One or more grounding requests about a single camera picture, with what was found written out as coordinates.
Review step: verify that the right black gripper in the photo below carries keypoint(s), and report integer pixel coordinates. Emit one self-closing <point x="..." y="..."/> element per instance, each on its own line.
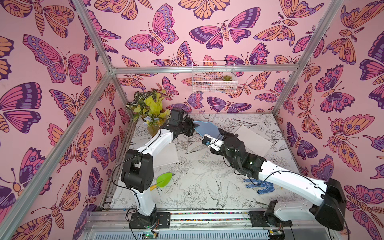
<point x="220" y="139"/>

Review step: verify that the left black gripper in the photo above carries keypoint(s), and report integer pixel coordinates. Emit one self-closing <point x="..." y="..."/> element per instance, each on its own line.
<point x="192" y="125"/>

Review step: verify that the white drawing tablet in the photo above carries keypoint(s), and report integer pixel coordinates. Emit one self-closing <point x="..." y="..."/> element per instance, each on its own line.
<point x="253" y="141"/>
<point x="168" y="155"/>

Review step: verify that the blue-edged drawing tablet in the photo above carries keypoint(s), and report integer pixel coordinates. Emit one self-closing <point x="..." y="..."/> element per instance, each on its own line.
<point x="206" y="128"/>

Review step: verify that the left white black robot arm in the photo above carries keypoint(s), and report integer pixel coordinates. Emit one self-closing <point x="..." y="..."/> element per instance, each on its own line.
<point x="138" y="165"/>

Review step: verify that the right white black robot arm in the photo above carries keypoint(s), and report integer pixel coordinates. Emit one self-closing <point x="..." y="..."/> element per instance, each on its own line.
<point x="325" y="201"/>

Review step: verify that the potted plant glass vase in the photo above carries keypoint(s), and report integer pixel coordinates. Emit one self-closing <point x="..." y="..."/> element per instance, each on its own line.
<point x="148" y="106"/>

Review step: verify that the small succulent in basket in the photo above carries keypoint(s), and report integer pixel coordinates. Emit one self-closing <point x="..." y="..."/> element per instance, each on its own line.
<point x="227" y="78"/>

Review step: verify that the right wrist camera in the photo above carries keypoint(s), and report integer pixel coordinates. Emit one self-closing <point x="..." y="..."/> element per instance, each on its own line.
<point x="213" y="143"/>

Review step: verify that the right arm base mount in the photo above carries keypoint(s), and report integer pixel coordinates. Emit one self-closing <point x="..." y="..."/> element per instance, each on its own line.
<point x="267" y="218"/>

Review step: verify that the green trowel yellow handle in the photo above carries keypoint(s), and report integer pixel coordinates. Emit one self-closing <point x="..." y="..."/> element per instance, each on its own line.
<point x="162" y="181"/>

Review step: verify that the white wire wall basket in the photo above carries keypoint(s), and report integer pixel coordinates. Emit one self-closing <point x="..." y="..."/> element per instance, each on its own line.
<point x="208" y="79"/>

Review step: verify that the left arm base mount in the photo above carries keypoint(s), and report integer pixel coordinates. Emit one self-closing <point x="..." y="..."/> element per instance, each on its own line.
<point x="150" y="220"/>

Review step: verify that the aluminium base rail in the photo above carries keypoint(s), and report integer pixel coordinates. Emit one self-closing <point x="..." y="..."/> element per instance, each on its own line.
<point x="202" y="225"/>

